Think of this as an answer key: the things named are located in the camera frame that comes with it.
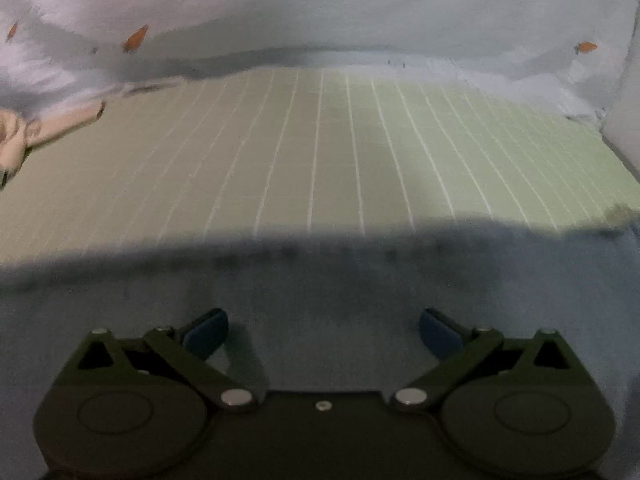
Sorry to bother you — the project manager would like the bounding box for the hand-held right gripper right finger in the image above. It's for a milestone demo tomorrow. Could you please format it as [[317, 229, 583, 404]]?
[[390, 308, 572, 412]]

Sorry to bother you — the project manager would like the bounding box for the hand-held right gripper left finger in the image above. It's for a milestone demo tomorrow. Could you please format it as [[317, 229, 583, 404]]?
[[75, 308, 259, 413]]

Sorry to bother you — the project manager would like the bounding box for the light blue garment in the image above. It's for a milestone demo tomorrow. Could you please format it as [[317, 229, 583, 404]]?
[[0, 205, 640, 480]]

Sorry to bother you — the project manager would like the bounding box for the beige cloth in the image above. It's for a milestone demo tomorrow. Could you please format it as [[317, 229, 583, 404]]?
[[0, 100, 108, 188]]

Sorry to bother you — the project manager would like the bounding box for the white carrot-print blanket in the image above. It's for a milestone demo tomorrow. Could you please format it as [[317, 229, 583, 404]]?
[[0, 0, 640, 128]]

